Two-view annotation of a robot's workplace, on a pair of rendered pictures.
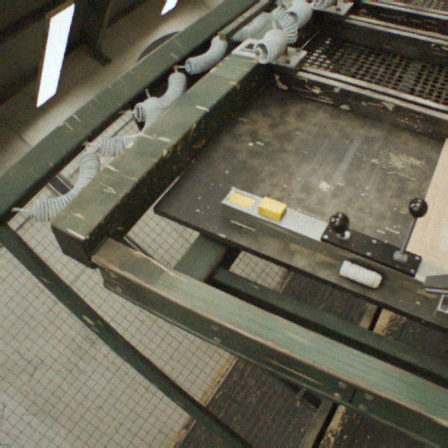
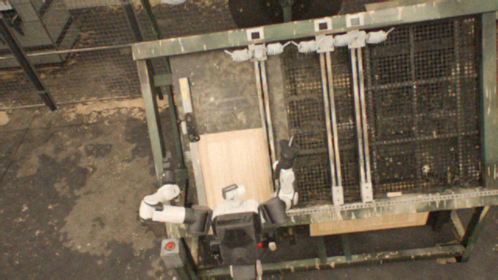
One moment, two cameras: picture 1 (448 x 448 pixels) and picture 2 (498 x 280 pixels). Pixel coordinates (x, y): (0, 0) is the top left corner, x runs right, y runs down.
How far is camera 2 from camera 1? 2.36 m
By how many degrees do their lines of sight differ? 51
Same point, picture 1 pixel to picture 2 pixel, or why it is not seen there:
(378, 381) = (155, 148)
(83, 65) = not seen: outside the picture
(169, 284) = (145, 87)
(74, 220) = (136, 50)
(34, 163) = not seen: outside the picture
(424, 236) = (208, 138)
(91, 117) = not seen: outside the picture
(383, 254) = (190, 131)
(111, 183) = (155, 49)
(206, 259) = (167, 82)
